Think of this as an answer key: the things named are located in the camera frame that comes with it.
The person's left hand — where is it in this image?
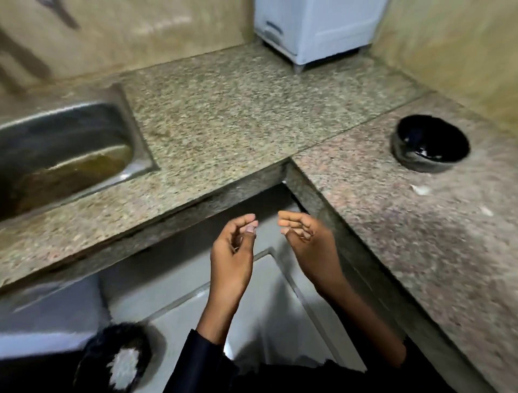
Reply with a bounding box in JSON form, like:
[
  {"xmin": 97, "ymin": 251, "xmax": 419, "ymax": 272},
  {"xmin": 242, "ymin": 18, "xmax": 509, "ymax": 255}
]
[{"xmin": 210, "ymin": 214, "xmax": 259, "ymax": 299}]

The person's right hand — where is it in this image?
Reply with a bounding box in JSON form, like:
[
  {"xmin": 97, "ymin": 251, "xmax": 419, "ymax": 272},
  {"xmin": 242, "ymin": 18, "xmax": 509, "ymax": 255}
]
[{"xmin": 277, "ymin": 210, "xmax": 345, "ymax": 293}]

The person's left forearm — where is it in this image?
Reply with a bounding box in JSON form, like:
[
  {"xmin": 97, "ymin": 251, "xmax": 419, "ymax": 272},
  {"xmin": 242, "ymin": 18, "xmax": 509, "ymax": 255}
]
[{"xmin": 196, "ymin": 289, "xmax": 246, "ymax": 347}]

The person's right forearm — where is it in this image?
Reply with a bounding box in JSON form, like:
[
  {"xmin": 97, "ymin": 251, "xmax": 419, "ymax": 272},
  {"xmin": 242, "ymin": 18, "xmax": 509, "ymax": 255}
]
[{"xmin": 318, "ymin": 279, "xmax": 408, "ymax": 367}]

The person's black garment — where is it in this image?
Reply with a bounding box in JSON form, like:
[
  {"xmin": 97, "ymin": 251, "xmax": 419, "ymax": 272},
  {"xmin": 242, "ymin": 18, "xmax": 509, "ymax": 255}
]
[{"xmin": 163, "ymin": 328, "xmax": 459, "ymax": 393}]

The black glossy bowl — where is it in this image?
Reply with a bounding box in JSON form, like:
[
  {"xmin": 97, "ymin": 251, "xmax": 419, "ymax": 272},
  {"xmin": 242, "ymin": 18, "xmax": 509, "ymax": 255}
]
[{"xmin": 390, "ymin": 114, "xmax": 471, "ymax": 174}]

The black fuzzy slipper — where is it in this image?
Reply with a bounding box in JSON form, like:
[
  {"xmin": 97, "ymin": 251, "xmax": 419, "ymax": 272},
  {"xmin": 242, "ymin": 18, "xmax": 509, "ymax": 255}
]
[{"xmin": 72, "ymin": 322, "xmax": 153, "ymax": 393}]

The white appliance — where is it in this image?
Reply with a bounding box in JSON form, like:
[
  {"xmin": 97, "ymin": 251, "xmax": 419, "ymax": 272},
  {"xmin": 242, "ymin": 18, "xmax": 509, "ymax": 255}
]
[{"xmin": 254, "ymin": 0, "xmax": 390, "ymax": 74}]

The stainless steel sink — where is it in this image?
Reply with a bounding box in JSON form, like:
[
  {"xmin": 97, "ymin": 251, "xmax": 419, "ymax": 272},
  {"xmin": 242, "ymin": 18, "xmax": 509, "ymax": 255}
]
[{"xmin": 0, "ymin": 83, "xmax": 159, "ymax": 224}]

